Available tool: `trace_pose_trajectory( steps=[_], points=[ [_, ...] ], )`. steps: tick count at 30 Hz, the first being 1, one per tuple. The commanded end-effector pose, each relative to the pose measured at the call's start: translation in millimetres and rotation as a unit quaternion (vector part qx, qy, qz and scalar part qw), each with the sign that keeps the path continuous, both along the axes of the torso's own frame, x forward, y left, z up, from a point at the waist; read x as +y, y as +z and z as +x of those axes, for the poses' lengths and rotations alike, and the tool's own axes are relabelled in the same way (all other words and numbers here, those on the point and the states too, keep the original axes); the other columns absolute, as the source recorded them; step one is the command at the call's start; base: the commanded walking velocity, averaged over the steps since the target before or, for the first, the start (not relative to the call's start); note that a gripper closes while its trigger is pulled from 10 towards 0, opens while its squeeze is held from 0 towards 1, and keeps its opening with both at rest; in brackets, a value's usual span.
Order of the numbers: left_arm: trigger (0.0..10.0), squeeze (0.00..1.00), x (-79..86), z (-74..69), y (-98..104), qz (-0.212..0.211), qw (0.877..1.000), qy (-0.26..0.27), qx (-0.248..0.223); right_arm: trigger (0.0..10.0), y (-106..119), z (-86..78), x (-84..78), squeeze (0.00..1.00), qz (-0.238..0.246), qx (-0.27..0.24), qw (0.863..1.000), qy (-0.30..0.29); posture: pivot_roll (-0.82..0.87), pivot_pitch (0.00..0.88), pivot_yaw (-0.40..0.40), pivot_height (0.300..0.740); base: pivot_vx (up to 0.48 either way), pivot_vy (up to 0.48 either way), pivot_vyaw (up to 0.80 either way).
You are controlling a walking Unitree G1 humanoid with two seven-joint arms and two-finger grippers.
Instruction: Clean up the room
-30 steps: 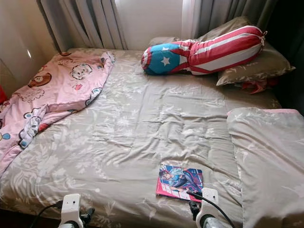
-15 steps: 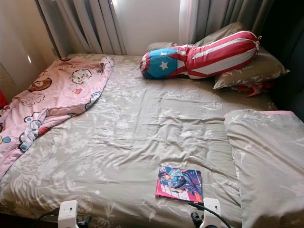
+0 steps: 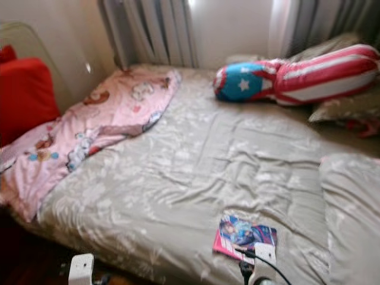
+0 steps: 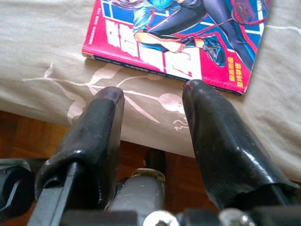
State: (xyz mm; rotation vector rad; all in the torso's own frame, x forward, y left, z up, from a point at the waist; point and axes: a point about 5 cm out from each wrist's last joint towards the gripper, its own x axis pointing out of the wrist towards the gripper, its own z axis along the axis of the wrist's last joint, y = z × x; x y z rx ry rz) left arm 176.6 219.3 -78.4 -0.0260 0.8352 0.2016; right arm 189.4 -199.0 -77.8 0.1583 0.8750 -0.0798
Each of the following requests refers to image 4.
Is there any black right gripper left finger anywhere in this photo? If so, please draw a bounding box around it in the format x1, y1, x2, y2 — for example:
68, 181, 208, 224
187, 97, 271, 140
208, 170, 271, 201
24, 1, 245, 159
27, 86, 125, 226

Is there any bed with beige floral sheet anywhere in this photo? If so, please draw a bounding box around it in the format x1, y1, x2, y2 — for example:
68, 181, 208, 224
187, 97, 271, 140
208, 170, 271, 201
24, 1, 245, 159
0, 0, 301, 183

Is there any pink and blue comic book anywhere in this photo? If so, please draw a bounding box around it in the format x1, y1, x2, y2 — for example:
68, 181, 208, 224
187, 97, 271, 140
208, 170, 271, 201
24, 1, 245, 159
81, 0, 273, 96

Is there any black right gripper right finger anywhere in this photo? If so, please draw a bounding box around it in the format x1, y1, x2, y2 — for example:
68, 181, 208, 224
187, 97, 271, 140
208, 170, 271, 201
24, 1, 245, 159
182, 79, 301, 211

